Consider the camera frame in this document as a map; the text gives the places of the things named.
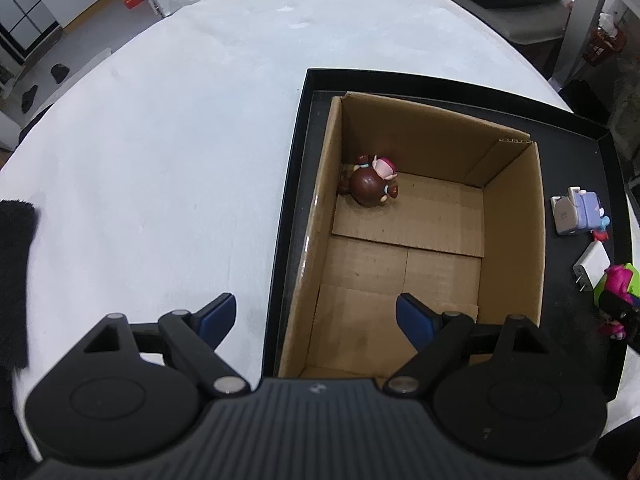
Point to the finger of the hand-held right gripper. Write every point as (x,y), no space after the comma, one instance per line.
(620,306)

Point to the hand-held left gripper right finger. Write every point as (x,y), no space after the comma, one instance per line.
(415,321)

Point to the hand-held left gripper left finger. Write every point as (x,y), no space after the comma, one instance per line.
(217,317)

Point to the pink and green toy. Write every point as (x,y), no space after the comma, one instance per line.
(620,280)

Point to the brown cardboard box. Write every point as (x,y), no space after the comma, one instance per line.
(400,270)

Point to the black shallow tray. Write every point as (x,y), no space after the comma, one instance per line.
(565,310)

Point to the white plug charger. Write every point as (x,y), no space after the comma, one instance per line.
(595,262)

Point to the purple toy camper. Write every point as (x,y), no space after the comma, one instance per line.
(582,210)

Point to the brown round-headed figurine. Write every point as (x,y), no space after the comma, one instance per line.
(367,187)

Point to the black fuzzy cloth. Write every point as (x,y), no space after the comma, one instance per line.
(15,270)

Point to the red basket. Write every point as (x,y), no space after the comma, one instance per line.
(602,42)

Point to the black slipper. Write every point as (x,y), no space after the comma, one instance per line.
(29,100)
(59,72)

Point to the black framed glass door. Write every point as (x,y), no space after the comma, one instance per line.
(20,15)

